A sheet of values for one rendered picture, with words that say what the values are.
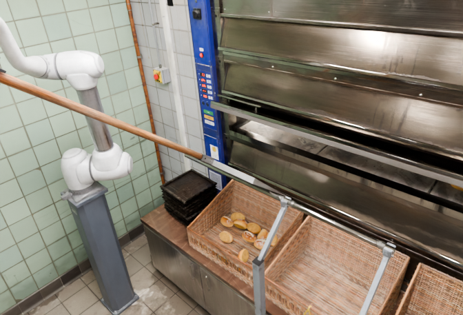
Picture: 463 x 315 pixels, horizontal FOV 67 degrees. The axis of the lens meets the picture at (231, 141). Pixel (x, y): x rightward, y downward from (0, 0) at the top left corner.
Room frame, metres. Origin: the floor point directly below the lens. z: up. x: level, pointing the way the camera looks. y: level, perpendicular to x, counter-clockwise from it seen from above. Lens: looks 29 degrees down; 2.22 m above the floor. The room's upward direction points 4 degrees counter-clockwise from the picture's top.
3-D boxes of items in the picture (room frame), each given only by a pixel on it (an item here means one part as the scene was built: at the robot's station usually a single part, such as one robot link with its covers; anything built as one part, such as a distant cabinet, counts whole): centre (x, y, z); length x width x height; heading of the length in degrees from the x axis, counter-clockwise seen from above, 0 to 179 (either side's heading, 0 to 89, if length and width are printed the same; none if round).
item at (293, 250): (1.23, -0.46, 0.72); 0.56 x 0.49 x 0.28; 45
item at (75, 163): (1.76, 0.90, 1.17); 0.18 x 0.16 x 0.22; 91
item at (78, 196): (1.74, 0.92, 1.03); 0.22 x 0.18 x 0.06; 135
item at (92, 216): (1.76, 0.91, 0.50); 0.21 x 0.21 x 1.00; 45
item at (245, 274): (1.64, -0.04, 0.72); 0.56 x 0.49 x 0.28; 47
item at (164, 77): (2.45, 0.46, 1.46); 0.10 x 0.07 x 0.10; 45
